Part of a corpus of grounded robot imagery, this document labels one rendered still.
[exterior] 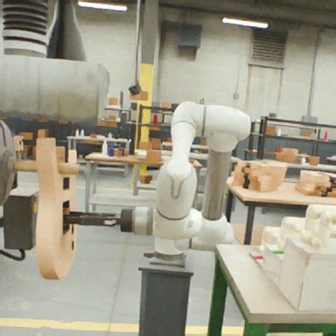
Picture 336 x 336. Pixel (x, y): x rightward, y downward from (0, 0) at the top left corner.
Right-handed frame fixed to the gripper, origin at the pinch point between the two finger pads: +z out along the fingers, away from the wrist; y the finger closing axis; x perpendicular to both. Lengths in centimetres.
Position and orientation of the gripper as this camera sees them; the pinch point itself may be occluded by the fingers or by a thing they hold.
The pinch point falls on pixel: (67, 217)
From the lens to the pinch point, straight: 117.3
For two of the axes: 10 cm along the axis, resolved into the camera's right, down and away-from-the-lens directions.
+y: -1.1, -0.9, 9.9
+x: 0.6, -9.9, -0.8
